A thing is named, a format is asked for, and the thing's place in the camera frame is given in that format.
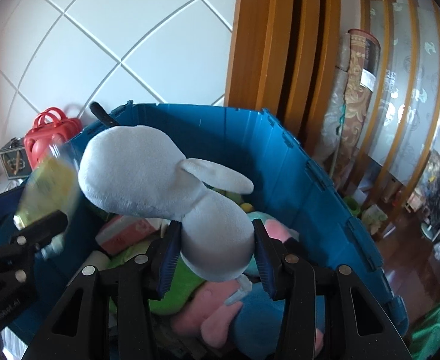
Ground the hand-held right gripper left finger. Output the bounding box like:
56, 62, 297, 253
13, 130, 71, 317
23, 220, 183, 360

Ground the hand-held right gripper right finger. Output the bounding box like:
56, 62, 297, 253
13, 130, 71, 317
252, 218, 412, 360

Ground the yellow-green packet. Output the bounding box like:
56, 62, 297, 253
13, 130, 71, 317
13, 144, 81, 229

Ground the grey plush toy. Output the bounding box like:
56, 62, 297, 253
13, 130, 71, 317
78, 124, 255, 306

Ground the blue plastic crate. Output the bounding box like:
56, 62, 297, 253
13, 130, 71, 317
28, 100, 410, 346

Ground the white quilted bedspread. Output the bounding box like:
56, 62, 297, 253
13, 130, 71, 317
0, 177, 31, 360

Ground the pink and white toy box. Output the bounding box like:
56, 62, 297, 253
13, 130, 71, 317
96, 215, 160, 257

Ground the blue plush toy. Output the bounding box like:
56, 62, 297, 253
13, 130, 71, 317
235, 281, 326, 360

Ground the pink plush toy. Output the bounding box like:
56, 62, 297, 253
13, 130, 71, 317
171, 281, 243, 353

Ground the red bear suitcase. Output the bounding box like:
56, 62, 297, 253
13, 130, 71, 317
23, 107, 83, 169

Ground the black stick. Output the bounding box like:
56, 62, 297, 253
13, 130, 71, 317
91, 101, 118, 127

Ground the grey rolled carpet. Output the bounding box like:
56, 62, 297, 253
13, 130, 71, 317
314, 34, 347, 164

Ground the green plastic bin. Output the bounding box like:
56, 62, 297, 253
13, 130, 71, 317
409, 290, 440, 360

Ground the brown patterned rolled carpet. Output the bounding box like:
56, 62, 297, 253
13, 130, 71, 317
340, 28, 381, 151

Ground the wood-slat frosted glass partition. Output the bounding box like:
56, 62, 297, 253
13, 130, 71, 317
359, 0, 440, 203

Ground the dark box with handle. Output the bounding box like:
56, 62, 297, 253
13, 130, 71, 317
0, 137, 31, 179

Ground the wooden frame post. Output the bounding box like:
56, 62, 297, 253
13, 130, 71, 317
223, 0, 359, 147

